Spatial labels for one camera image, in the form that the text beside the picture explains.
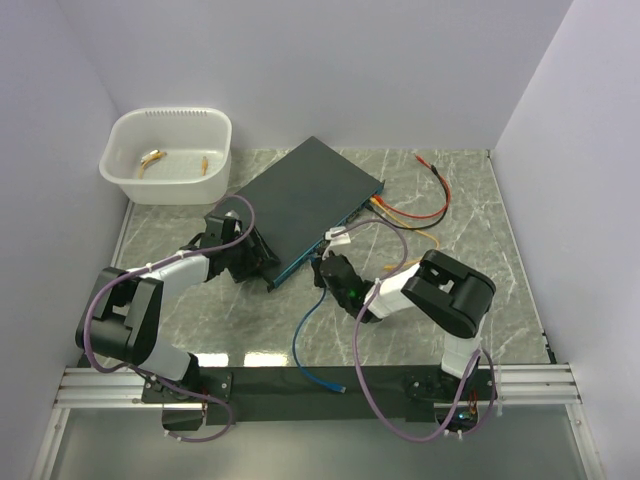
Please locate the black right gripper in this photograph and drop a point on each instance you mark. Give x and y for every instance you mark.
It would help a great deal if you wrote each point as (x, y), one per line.
(319, 281)

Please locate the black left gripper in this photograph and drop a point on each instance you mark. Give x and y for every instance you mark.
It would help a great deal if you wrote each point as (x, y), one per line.
(253, 261)

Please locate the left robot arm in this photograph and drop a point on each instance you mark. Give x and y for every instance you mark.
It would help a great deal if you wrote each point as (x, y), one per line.
(122, 319)

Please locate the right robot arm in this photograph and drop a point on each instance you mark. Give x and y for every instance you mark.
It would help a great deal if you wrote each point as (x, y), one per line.
(453, 295)

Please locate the small orange plug in tub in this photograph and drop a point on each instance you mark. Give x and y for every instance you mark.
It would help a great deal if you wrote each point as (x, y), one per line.
(204, 165)

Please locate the white plastic tub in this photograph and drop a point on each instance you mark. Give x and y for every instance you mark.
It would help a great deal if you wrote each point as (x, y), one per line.
(154, 155)

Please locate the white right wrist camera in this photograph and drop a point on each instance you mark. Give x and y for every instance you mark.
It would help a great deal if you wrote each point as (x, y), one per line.
(337, 236)

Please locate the black network switch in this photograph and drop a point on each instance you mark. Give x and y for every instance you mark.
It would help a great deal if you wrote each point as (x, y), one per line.
(297, 199)

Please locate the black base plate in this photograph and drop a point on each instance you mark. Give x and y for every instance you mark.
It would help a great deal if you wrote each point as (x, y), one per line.
(417, 393)

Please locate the aluminium rail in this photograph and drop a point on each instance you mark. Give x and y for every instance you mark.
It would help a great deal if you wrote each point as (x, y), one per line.
(519, 385)

